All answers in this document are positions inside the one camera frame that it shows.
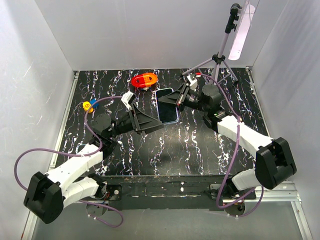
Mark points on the red orange toy boat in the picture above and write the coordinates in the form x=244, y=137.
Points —
x=144, y=81

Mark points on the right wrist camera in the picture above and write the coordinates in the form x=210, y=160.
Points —
x=192, y=80

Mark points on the phone in blue case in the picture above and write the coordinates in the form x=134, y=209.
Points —
x=79, y=148

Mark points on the aluminium frame rail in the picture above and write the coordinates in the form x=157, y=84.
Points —
x=224, y=199

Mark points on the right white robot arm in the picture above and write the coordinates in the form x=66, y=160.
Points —
x=274, y=162

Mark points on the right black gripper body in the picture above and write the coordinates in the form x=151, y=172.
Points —
x=189, y=99

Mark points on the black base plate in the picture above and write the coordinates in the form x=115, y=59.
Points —
x=161, y=192

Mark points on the phone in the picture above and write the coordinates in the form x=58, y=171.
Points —
x=79, y=148
x=167, y=113

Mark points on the blue toy block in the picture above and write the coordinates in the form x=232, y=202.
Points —
x=94, y=103

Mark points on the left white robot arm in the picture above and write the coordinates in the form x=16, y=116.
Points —
x=49, y=193

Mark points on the white light bar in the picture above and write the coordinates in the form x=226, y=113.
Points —
x=242, y=30

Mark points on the lilac tripod stand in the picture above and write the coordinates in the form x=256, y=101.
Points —
x=219, y=58

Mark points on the yellow toy block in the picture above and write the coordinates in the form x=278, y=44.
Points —
x=87, y=107

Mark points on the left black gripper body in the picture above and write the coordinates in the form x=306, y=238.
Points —
x=127, y=124

